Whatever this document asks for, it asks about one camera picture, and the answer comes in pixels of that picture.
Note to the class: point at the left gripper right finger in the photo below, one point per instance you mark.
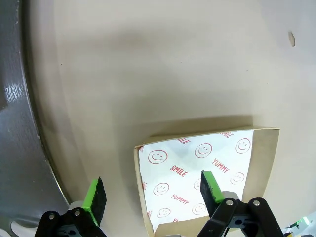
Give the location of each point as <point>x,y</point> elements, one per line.
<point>209,187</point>

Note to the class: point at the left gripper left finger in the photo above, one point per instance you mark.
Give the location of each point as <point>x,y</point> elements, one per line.
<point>96,200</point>

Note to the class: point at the square brown cardboard box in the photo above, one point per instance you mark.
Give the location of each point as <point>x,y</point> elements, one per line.
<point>266,153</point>

